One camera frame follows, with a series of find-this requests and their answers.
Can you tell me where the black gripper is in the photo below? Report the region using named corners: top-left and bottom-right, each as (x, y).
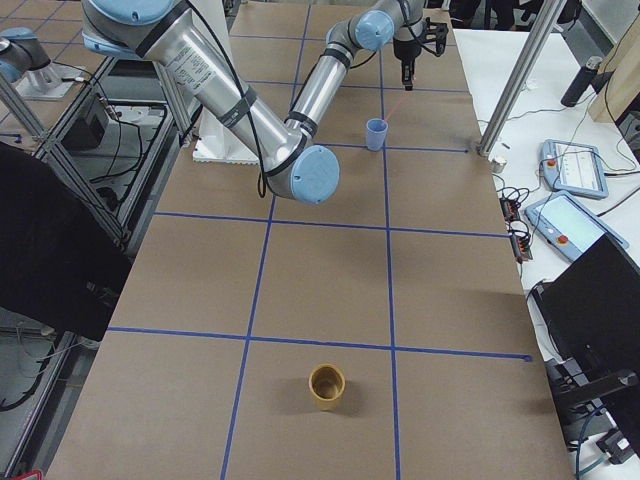
top-left (393, 29), bottom-right (420, 91)

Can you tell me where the light blue plastic cup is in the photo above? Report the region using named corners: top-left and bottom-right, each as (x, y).
top-left (365, 118), bottom-right (388, 151)

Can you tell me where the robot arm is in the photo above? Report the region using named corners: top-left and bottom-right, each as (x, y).
top-left (82, 1), bottom-right (425, 205)

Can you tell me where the bamboo wooden cup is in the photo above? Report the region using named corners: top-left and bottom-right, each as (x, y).
top-left (308, 364), bottom-right (346, 411)

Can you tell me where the small metal cylinder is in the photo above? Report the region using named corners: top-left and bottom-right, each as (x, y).
top-left (491, 156), bottom-right (507, 174)

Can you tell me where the black water bottle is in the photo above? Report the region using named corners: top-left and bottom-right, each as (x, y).
top-left (560, 56), bottom-right (603, 108)

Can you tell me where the far teach pendant tablet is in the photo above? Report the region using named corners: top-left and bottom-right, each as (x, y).
top-left (540, 139), bottom-right (609, 199)

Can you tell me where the teach pendant tablet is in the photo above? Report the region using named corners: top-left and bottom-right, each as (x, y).
top-left (525, 191), bottom-right (629, 261)
top-left (540, 139), bottom-right (609, 199)

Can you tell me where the near teach pendant tablet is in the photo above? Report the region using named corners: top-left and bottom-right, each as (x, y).
top-left (525, 191), bottom-right (629, 261)

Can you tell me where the black monitor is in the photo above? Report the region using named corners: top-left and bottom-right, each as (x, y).
top-left (533, 234), bottom-right (639, 450)

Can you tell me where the standing person in black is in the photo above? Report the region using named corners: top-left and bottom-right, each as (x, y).
top-left (1, 144), bottom-right (131, 341)

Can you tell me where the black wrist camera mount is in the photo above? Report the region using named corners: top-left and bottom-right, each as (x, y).
top-left (422, 18), bottom-right (449, 57)

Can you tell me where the aluminium frame post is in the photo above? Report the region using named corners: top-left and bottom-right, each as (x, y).
top-left (477, 0), bottom-right (566, 158)

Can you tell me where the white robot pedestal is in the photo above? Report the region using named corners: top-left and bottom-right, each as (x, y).
top-left (192, 0), bottom-right (258, 165)

